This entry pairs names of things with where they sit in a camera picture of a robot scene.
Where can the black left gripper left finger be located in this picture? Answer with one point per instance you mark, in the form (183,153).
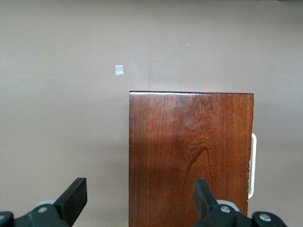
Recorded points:
(71,201)

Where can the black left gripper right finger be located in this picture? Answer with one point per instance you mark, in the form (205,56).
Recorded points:
(206,203)

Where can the brown table cover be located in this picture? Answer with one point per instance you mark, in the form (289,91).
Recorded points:
(59,106)

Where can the small clear tape piece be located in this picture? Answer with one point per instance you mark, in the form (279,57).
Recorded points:
(119,70)

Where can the dark brown wooden cabinet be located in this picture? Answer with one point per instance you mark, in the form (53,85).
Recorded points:
(189,153)

